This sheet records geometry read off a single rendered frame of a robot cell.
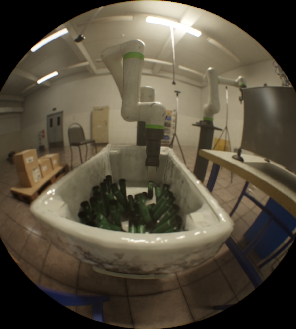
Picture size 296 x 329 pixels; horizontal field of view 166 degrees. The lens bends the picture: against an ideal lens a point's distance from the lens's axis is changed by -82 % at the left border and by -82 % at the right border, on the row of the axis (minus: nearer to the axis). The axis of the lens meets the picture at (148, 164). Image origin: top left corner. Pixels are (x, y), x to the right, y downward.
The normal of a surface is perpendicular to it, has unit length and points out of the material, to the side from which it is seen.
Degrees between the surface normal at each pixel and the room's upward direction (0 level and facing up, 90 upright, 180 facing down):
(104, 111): 90
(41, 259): 0
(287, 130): 90
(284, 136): 90
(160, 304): 0
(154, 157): 98
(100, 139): 90
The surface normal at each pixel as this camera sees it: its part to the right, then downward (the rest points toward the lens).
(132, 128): 0.17, 0.35
